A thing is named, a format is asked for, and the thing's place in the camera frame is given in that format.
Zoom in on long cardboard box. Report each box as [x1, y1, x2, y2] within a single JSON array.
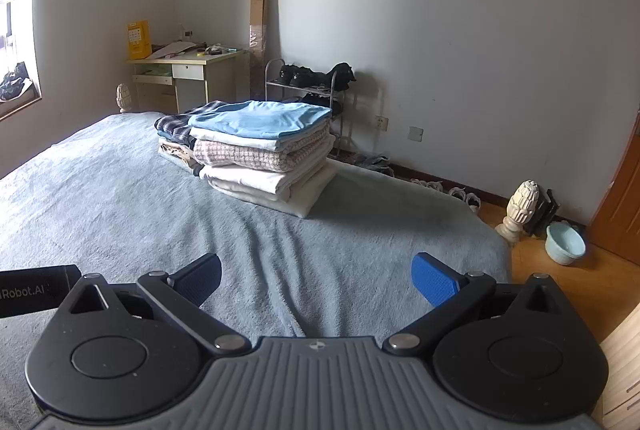
[[248, 0, 270, 72]]

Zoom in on light blue basin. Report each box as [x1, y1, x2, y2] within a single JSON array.
[[544, 222, 587, 266]]

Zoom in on metal shoe rack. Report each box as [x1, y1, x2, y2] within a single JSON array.
[[264, 58, 352, 157]]

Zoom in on pale folded garment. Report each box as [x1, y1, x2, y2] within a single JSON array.
[[189, 126, 333, 154]]

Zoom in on white shoes on floor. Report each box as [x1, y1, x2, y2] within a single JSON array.
[[410, 177, 482, 212]]

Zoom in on barred window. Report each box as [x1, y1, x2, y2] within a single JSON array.
[[0, 0, 44, 122]]

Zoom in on pair of black shoes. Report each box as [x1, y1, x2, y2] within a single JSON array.
[[0, 62, 34, 102]]

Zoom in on grey-blue bed blanket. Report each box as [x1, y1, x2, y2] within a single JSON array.
[[0, 110, 514, 411]]

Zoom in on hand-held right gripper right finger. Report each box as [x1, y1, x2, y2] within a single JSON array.
[[381, 251, 573, 356]]

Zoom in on wooden cabinet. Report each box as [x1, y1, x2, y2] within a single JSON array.
[[597, 300, 640, 430]]

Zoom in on plaid folded shirt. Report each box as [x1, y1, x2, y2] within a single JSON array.
[[153, 102, 222, 147]]

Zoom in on black shoes on rack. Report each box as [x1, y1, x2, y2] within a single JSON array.
[[277, 62, 357, 92]]

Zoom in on grey slippers on floor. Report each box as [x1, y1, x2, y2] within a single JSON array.
[[344, 152, 396, 177]]

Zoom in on white folded garment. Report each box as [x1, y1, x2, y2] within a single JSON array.
[[199, 160, 337, 218]]

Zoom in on folded beige pants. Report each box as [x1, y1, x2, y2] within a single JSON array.
[[157, 141, 197, 169]]

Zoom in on yellow box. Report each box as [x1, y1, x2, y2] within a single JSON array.
[[126, 20, 152, 60]]

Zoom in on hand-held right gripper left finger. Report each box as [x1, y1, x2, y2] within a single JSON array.
[[57, 253, 253, 357]]

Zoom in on wooden door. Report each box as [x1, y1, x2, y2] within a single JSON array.
[[589, 107, 640, 257]]

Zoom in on white desk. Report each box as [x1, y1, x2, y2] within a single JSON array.
[[127, 44, 250, 114]]

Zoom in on light blue shirt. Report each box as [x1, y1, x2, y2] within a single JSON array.
[[188, 100, 333, 141]]

